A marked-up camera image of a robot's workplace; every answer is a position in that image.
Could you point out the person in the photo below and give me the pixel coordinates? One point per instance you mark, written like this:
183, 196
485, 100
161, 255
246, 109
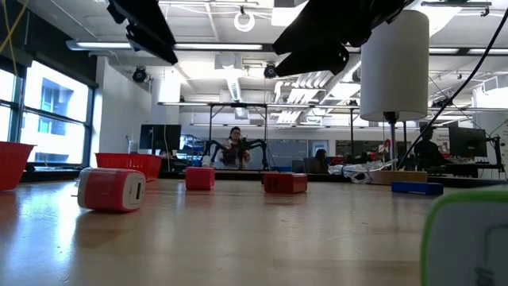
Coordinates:
234, 137
320, 157
426, 153

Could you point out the black workstation frame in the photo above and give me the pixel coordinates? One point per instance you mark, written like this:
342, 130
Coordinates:
238, 105

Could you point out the red plastic mesh basket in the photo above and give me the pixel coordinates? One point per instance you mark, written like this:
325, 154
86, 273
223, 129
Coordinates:
14, 167
131, 163

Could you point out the pink and white charger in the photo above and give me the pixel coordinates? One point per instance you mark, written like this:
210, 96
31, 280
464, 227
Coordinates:
103, 190

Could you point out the white ventilation duct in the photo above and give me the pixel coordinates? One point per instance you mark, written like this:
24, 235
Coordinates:
234, 85

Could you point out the black computer monitor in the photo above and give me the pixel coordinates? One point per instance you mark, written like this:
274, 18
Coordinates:
467, 141
158, 137

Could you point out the round wooden lamp base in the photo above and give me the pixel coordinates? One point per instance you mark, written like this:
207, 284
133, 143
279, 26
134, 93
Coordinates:
399, 177

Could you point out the green and white charger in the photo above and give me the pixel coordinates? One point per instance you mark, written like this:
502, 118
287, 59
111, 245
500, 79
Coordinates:
464, 246

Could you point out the white cylindrical lamp shade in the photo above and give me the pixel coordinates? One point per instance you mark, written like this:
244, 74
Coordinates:
395, 67

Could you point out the red USB wall charger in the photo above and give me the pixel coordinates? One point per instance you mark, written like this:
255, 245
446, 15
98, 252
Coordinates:
285, 183

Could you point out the metal lamp stem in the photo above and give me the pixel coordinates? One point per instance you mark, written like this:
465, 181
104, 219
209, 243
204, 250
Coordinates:
392, 143

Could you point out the pink USB wall charger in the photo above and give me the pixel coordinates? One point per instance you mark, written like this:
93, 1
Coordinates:
200, 178

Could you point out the large window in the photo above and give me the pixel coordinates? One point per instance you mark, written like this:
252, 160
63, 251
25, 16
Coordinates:
55, 99

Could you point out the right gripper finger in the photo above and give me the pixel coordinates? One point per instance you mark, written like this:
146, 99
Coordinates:
321, 28
317, 61

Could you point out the black ceiling spotlight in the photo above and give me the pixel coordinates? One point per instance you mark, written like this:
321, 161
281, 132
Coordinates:
139, 74
270, 70

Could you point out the black aluminium table frame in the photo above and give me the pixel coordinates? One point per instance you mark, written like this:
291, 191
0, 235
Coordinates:
238, 173

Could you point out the black background robot arm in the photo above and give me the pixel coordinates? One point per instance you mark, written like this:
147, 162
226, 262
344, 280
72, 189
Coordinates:
260, 142
210, 145

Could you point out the ceiling light strip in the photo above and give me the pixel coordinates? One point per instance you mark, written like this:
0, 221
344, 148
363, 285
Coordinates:
484, 51
218, 46

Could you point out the blue digital clock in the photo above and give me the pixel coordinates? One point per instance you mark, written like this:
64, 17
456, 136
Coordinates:
416, 188

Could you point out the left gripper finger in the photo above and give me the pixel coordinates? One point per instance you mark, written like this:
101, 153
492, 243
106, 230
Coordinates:
143, 16
155, 47

